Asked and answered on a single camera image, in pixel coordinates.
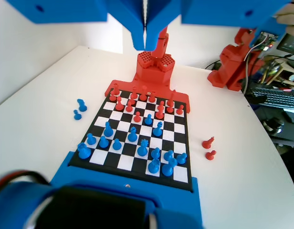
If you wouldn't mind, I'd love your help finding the person's hand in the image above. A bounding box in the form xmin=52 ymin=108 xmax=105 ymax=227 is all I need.
xmin=276 ymin=2 xmax=294 ymax=36

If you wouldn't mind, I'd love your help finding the blue chess queen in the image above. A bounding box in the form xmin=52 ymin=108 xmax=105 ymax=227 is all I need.
xmin=136 ymin=139 xmax=149 ymax=157

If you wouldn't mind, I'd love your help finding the black keyboard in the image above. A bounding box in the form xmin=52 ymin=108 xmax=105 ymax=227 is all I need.
xmin=250 ymin=85 xmax=294 ymax=111

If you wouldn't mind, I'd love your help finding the red chess knight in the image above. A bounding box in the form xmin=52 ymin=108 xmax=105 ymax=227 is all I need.
xmin=201 ymin=136 xmax=215 ymax=150

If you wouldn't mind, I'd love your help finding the green circuit board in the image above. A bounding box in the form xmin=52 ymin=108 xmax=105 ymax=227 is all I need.
xmin=257 ymin=32 xmax=280 ymax=51

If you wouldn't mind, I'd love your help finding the blue controller board mount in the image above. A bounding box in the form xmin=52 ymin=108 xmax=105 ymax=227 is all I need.
xmin=249 ymin=20 xmax=288 ymax=48

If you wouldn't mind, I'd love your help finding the group of red chess pieces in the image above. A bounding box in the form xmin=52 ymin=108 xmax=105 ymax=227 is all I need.
xmin=104 ymin=80 xmax=192 ymax=114

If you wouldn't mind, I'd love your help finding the blue chess rook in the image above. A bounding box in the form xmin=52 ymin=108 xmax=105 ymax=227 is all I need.
xmin=147 ymin=159 xmax=161 ymax=175
xmin=77 ymin=142 xmax=92 ymax=160

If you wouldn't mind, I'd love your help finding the wooden parts box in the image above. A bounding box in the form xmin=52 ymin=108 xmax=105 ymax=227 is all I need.
xmin=265 ymin=61 xmax=294 ymax=84

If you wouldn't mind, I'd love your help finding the red and black servo cable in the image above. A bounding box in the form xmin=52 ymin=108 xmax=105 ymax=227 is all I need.
xmin=0 ymin=169 xmax=52 ymax=191

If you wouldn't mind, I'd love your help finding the red arm on perforated base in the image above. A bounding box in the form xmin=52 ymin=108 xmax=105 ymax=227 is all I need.
xmin=134 ymin=25 xmax=176 ymax=84

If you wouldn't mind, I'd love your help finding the black computer monitor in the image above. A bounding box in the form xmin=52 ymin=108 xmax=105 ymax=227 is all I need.
xmin=276 ymin=32 xmax=294 ymax=52

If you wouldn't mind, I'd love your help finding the black knob device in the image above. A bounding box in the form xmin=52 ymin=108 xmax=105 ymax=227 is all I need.
xmin=263 ymin=118 xmax=285 ymax=135

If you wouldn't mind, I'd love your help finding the black and white chessboard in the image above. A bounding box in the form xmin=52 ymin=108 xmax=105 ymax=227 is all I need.
xmin=68 ymin=88 xmax=194 ymax=191

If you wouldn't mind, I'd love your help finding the white cable bundle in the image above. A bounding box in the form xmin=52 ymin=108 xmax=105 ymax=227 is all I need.
xmin=243 ymin=42 xmax=264 ymax=91

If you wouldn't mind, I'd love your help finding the blue base plate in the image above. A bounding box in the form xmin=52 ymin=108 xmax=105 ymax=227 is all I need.
xmin=50 ymin=150 xmax=204 ymax=229

